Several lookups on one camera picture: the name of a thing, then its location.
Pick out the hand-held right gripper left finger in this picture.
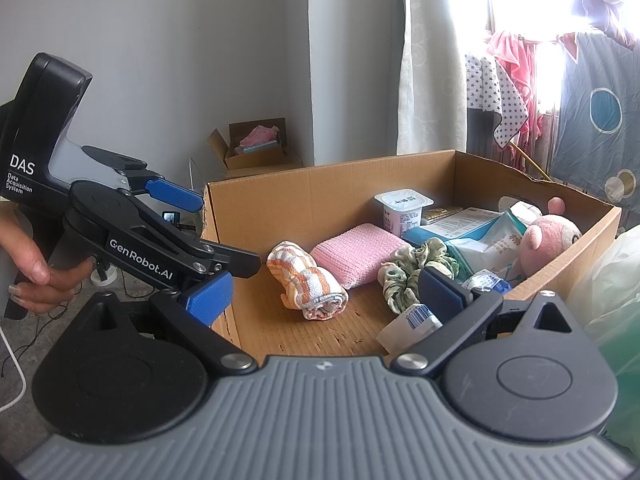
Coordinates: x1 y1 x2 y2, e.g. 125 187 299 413
89 271 256 377

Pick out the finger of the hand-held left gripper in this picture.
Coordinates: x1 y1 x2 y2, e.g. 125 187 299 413
164 240 263 293
81 145 206 214

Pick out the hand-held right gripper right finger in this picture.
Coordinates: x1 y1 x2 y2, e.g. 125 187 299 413
389 265 577 377

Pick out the green patterned scrunchie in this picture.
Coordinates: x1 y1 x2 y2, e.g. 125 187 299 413
377 237 461 317

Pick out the large cardboard box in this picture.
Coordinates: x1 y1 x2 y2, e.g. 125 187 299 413
200 149 622 358

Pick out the person's left hand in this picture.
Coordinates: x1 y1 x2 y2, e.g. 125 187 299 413
0 210 97 317

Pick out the small white blue packet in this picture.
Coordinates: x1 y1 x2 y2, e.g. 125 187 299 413
461 268 514 294

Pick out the white tube with barcode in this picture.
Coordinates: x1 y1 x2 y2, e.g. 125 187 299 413
375 304 445 354

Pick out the white and blue paper carton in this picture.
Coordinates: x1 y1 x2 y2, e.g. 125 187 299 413
402 207 502 251

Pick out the white teal cotton swab pack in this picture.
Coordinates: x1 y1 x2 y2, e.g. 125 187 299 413
444 210 527 282

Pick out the gold snack packet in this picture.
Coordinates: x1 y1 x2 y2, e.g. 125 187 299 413
421 206 465 227

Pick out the orange striped white towel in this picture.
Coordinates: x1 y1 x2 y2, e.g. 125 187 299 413
266 241 350 322

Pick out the white yogurt cup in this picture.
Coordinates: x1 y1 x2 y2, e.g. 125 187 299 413
374 189 435 238

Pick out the small cardboard box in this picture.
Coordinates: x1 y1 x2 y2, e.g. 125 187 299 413
207 117 304 180

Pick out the pink waffle cloth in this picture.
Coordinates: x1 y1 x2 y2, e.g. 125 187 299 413
310 222 412 290

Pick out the pink item in small box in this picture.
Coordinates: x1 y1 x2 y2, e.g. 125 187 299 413
237 125 282 154

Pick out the pink plush pig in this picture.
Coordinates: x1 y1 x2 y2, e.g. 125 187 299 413
497 196 584 279

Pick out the yellow rod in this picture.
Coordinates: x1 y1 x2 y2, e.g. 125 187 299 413
509 141 552 182

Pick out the green plastic bag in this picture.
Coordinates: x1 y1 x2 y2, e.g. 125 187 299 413
579 225 640 438

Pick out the white star-print cloth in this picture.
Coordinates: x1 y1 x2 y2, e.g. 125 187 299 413
465 52 531 150

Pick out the dark blue patterned blanket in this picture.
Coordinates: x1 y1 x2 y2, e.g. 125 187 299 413
549 31 640 207

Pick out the white curtain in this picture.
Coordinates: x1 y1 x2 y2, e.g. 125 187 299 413
396 0 495 157

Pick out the pink ruffled garment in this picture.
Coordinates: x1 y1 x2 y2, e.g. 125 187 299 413
486 29 563 162

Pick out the white cable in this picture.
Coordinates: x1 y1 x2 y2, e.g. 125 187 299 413
0 326 27 415

